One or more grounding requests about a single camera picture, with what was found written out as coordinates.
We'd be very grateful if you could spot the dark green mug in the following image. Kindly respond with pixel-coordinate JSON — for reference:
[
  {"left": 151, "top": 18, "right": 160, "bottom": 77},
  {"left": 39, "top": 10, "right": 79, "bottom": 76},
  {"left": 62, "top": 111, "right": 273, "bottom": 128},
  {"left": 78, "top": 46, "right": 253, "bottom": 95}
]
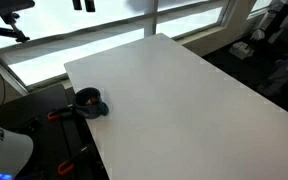
[{"left": 72, "top": 87, "right": 110, "bottom": 120}]

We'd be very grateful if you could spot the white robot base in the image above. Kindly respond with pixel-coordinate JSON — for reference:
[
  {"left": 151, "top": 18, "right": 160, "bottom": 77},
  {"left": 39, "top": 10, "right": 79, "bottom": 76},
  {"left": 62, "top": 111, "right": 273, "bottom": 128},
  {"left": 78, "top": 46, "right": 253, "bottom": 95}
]
[{"left": 0, "top": 119, "right": 35, "bottom": 180}]

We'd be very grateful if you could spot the black side table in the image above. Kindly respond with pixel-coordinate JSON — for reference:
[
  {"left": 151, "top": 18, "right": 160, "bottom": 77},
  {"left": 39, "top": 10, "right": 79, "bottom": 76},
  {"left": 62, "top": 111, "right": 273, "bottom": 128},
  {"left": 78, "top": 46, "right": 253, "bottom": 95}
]
[{"left": 0, "top": 83, "right": 110, "bottom": 180}]

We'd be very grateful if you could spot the white floor device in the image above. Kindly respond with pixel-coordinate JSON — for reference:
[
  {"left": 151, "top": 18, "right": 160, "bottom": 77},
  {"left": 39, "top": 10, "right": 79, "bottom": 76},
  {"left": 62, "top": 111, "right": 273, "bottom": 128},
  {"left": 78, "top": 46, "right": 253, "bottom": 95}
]
[{"left": 228, "top": 40, "right": 256, "bottom": 61}]

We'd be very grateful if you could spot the grey office chair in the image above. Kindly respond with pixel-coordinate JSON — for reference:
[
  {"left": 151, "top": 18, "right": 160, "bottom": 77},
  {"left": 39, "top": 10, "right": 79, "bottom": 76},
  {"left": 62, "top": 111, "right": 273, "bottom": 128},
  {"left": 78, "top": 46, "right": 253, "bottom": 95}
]
[{"left": 257, "top": 48, "right": 288, "bottom": 98}]

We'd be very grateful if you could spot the white window frame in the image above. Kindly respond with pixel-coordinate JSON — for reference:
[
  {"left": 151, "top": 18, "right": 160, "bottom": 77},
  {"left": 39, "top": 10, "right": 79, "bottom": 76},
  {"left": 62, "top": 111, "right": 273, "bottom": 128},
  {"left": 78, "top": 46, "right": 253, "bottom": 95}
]
[{"left": 0, "top": 0, "right": 252, "bottom": 92}]

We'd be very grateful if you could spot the black camera stand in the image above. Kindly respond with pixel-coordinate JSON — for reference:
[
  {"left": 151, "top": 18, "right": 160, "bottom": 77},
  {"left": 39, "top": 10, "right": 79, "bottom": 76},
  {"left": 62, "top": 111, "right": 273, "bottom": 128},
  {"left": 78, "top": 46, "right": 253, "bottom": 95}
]
[{"left": 0, "top": 0, "right": 37, "bottom": 44}]

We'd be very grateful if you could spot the black clamp with orange handle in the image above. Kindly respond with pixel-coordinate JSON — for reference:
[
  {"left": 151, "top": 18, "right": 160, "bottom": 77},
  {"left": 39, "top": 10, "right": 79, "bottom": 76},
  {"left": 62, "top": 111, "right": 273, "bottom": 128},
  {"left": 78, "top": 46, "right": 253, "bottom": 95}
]
[
  {"left": 57, "top": 144, "right": 93, "bottom": 177},
  {"left": 47, "top": 104, "right": 77, "bottom": 122}
]

